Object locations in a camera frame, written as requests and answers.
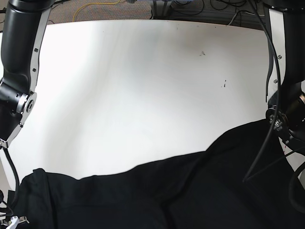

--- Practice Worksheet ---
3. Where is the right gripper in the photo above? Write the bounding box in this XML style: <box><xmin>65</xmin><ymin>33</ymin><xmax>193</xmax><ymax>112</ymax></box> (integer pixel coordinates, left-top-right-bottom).
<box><xmin>0</xmin><ymin>216</ymin><xmax>30</xmax><ymax>229</ymax></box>

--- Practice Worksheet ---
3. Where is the black graphic T-shirt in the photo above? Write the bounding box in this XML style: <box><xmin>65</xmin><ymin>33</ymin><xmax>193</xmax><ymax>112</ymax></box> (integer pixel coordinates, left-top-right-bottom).
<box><xmin>13</xmin><ymin>120</ymin><xmax>305</xmax><ymax>229</ymax></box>

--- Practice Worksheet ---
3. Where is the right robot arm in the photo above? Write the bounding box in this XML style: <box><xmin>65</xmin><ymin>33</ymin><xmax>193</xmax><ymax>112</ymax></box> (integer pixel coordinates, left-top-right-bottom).
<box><xmin>0</xmin><ymin>0</ymin><xmax>54</xmax><ymax>229</ymax></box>

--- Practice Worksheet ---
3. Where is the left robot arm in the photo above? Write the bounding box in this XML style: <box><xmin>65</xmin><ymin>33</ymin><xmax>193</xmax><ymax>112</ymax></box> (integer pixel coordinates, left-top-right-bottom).
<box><xmin>263</xmin><ymin>0</ymin><xmax>305</xmax><ymax>154</ymax></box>

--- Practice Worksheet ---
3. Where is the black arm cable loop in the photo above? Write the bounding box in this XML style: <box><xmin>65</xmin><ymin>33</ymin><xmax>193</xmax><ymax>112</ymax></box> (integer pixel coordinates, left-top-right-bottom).
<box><xmin>242</xmin><ymin>0</ymin><xmax>305</xmax><ymax>184</ymax></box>
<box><xmin>3</xmin><ymin>146</ymin><xmax>21</xmax><ymax>208</ymax></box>

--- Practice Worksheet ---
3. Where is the yellow floor cable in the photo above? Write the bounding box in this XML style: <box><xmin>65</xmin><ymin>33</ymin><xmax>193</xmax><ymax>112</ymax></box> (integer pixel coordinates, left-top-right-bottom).
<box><xmin>73</xmin><ymin>0</ymin><xmax>120</xmax><ymax>22</ymax></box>

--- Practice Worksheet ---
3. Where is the black arm cable loop left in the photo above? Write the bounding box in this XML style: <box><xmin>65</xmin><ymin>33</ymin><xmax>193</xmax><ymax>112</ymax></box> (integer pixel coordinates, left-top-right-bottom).
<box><xmin>242</xmin><ymin>0</ymin><xmax>305</xmax><ymax>184</ymax></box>

